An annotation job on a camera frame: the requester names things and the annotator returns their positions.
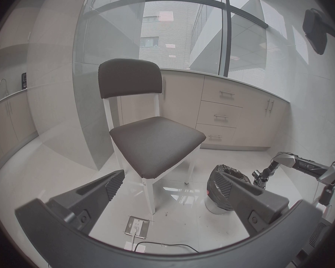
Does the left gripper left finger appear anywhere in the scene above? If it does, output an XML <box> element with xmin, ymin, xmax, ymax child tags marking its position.
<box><xmin>48</xmin><ymin>170</ymin><xmax>125</xmax><ymax>235</ymax></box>

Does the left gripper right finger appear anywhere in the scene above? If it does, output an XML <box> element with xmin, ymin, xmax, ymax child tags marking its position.
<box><xmin>213</xmin><ymin>172</ymin><xmax>291</xmax><ymax>233</ymax></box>

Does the black plastic bag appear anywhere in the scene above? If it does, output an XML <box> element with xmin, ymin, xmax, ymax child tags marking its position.
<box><xmin>207</xmin><ymin>164</ymin><xmax>252</xmax><ymax>212</ymax></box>

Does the white trash bin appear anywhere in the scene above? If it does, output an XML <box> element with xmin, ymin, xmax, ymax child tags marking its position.
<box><xmin>204</xmin><ymin>196</ymin><xmax>236</xmax><ymax>215</ymax></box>

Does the dark grey white-framed chair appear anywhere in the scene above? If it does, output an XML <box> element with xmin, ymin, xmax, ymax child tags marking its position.
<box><xmin>98</xmin><ymin>58</ymin><xmax>207</xmax><ymax>215</ymax></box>

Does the beige cabinet with drawers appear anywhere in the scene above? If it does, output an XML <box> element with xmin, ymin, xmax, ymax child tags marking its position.
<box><xmin>119</xmin><ymin>69</ymin><xmax>291</xmax><ymax>152</ymax></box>

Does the beige sink cabinet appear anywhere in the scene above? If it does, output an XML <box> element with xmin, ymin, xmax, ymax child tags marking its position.
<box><xmin>0</xmin><ymin>88</ymin><xmax>39</xmax><ymax>165</ymax></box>

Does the window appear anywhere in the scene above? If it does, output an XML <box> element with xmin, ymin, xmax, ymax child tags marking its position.
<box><xmin>73</xmin><ymin>0</ymin><xmax>269</xmax><ymax>78</ymax></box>

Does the white cable with plug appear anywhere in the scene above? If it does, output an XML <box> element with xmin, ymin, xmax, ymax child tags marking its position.
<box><xmin>132</xmin><ymin>226</ymin><xmax>141</xmax><ymax>252</ymax></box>

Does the black cable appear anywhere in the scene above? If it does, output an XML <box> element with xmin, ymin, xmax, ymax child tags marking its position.
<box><xmin>135</xmin><ymin>241</ymin><xmax>199</xmax><ymax>253</ymax></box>

